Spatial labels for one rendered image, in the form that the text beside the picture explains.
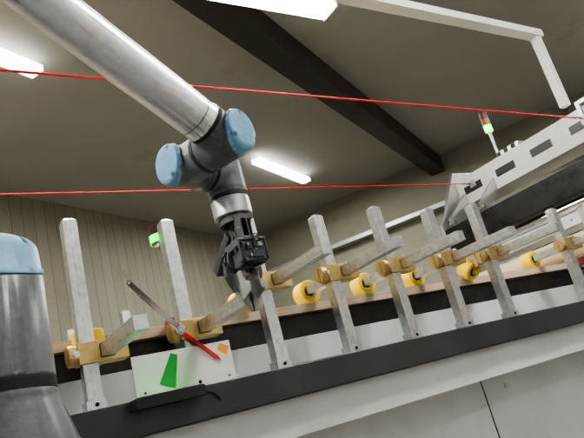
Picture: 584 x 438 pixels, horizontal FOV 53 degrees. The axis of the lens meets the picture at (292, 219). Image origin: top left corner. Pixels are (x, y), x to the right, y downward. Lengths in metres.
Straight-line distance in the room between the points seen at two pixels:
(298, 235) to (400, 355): 7.55
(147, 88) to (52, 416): 0.63
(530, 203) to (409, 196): 4.97
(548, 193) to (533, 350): 1.55
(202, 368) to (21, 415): 0.90
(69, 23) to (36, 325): 0.55
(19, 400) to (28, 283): 0.13
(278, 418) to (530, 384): 1.30
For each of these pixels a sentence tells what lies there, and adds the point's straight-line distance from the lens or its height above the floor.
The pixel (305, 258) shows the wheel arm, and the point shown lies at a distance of 1.54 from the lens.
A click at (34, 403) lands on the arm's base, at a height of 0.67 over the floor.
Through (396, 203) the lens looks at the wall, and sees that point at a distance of 8.72.
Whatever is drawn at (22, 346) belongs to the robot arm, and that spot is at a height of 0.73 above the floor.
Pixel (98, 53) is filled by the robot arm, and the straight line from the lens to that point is 1.10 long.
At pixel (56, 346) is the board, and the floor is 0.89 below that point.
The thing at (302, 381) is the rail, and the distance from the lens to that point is 1.64.
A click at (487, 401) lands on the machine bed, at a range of 2.44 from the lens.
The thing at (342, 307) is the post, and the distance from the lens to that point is 1.80.
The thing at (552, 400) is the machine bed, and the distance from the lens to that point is 2.72.
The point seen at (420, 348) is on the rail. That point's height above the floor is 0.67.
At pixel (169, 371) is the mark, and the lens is 1.50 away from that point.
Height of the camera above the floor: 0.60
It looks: 17 degrees up
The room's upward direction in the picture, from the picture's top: 15 degrees counter-clockwise
